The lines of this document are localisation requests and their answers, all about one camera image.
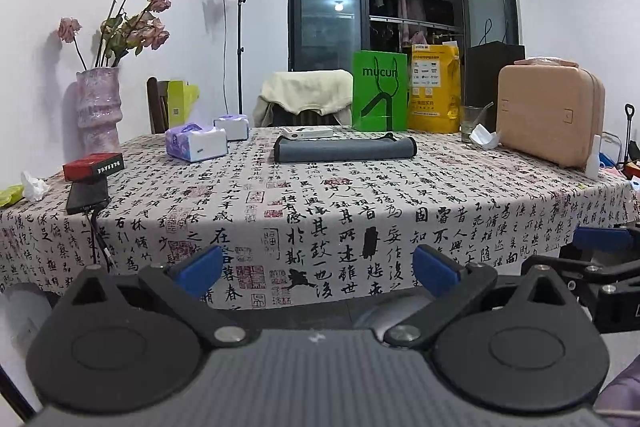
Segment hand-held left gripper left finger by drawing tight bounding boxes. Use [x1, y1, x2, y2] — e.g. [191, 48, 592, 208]
[60, 245, 262, 349]

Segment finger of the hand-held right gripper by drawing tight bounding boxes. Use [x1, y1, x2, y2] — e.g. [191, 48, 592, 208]
[572, 220, 640, 254]
[520, 253, 640, 297]

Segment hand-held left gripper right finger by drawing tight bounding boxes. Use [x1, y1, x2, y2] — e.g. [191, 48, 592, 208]
[384, 244, 582, 351]

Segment grey pouch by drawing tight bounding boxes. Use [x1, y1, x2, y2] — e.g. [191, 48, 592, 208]
[272, 133, 419, 164]

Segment small white bottle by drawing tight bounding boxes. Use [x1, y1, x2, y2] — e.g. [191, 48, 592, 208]
[584, 134, 604, 180]

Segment purple quilted garment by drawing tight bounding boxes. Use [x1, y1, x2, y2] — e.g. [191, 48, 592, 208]
[594, 354, 640, 419]

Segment calligraphy printed tablecloth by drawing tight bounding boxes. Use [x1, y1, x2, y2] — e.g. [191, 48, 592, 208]
[0, 126, 640, 311]

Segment purple tissue pack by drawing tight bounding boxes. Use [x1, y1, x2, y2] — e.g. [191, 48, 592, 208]
[164, 122, 229, 163]

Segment pink hard case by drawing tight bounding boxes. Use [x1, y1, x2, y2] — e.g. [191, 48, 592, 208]
[496, 56, 606, 170]

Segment black phone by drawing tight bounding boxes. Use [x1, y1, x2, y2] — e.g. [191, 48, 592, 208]
[66, 177, 110, 216]

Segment crumpled white paper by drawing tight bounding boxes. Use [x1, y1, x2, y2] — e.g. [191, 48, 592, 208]
[469, 124, 502, 150]

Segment white tissue pack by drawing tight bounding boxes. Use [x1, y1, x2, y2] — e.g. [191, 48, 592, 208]
[213, 114, 250, 142]

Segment red flat box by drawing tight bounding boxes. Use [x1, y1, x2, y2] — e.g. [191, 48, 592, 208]
[62, 152, 124, 182]

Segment clear glass cup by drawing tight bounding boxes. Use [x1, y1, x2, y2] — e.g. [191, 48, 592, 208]
[459, 102, 495, 144]

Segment yellow-green cardboard box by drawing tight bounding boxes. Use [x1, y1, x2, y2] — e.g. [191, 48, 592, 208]
[167, 79, 201, 131]

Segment dark wooden chair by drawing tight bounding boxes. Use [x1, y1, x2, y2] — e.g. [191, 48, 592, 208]
[146, 77, 172, 136]

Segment flat white box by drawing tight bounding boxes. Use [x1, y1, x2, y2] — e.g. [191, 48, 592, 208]
[279, 125, 335, 140]

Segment crumpled white tissue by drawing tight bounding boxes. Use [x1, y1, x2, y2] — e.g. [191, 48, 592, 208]
[20, 170, 51, 201]

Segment yellow plastic bag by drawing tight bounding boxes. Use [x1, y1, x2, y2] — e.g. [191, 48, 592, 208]
[407, 42, 461, 134]

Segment pink ceramic vase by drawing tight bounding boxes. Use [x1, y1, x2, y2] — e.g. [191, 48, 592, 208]
[75, 66, 124, 158]

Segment green paper bag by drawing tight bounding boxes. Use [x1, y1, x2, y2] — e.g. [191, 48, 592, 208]
[351, 50, 410, 133]

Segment black paper bag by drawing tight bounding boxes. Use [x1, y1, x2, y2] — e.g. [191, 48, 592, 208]
[464, 19, 526, 108]

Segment yellow-green plastic piece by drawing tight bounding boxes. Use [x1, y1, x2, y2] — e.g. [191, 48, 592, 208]
[0, 184, 26, 208]

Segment cream cloth on chair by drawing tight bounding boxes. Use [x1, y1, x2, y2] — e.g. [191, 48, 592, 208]
[252, 69, 356, 128]

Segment dried pink roses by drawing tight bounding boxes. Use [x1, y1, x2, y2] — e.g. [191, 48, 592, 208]
[57, 0, 177, 70]

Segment black cable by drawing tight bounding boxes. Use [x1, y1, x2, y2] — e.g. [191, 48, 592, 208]
[87, 204, 115, 269]

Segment black handled tool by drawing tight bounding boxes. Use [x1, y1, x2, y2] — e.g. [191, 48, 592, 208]
[621, 104, 637, 168]

